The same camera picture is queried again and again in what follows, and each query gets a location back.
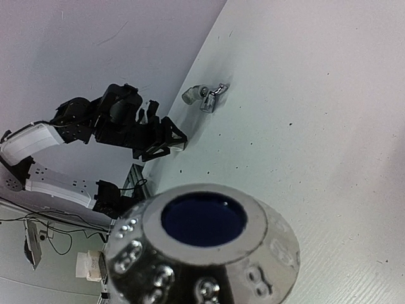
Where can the white pipe elbow fitting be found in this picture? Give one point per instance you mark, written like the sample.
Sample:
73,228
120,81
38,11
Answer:
194,94

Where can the small white pipe fitting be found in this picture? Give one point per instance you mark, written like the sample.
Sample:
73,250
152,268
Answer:
178,147

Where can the blue water faucet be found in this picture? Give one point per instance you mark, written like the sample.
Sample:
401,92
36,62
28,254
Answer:
201,243

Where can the chrome water faucet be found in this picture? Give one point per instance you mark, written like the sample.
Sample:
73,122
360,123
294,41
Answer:
210,97

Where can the aluminium front rail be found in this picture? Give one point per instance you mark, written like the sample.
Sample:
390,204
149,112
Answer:
135,184

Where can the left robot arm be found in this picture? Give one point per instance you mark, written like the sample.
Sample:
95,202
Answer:
117,118

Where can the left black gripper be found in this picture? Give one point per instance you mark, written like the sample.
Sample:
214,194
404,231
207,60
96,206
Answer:
148,142

